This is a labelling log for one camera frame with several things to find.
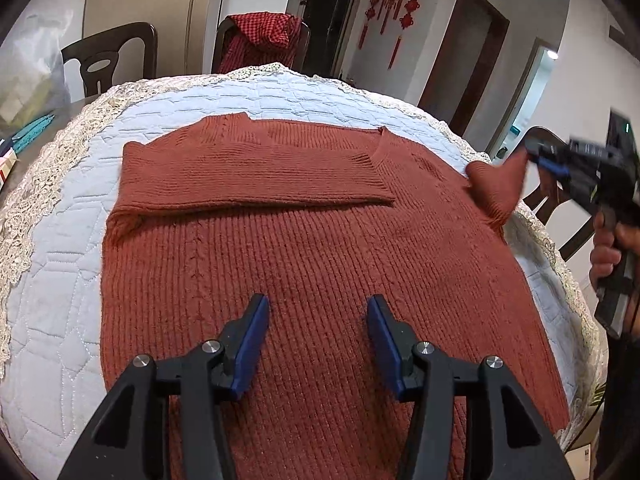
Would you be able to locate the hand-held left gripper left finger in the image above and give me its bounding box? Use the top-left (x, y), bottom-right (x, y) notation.
top-left (57, 294), bottom-right (271, 480)

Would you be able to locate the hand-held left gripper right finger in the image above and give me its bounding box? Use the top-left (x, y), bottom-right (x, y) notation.
top-left (366, 295), bottom-right (576, 480)

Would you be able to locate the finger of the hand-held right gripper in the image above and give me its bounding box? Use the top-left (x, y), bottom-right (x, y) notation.
top-left (537, 157), bottom-right (573, 181)
top-left (527, 141), bottom-right (573, 161)

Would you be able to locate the rust red knit sweater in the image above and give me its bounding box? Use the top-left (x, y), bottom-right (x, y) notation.
top-left (100, 112), bottom-right (571, 480)

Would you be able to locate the person's right hand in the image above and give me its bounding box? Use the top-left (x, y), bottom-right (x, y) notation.
top-left (590, 212), bottom-right (640, 288)

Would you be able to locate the dark wooden chair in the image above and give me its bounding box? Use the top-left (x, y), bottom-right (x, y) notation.
top-left (211, 12), bottom-right (312, 75)
top-left (60, 22), bottom-right (160, 102)
top-left (520, 127), bottom-right (598, 263)

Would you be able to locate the pale blue quilted lace-trimmed cover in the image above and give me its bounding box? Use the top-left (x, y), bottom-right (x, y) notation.
top-left (0, 62), bottom-right (608, 466)

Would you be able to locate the person's dark blue clothing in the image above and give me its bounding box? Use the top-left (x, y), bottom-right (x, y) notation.
top-left (587, 335), bottom-right (640, 480)

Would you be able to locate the dark glass door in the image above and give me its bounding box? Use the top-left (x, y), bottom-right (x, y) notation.
top-left (301, 0), bottom-right (366, 80)

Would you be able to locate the red and white box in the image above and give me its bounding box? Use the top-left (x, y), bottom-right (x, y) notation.
top-left (0, 147), bottom-right (19, 186)

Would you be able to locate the teal packet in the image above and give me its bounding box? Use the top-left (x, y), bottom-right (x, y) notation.
top-left (11, 112), bottom-right (57, 155)

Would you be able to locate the red checked garment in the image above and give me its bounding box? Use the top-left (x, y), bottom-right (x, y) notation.
top-left (222, 11), bottom-right (305, 68)

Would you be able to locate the white plastic bag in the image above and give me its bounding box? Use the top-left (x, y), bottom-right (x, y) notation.
top-left (0, 10), bottom-right (68, 126)

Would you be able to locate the brown wooden door frame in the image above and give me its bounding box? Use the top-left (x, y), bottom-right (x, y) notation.
top-left (417, 0), bottom-right (511, 137)

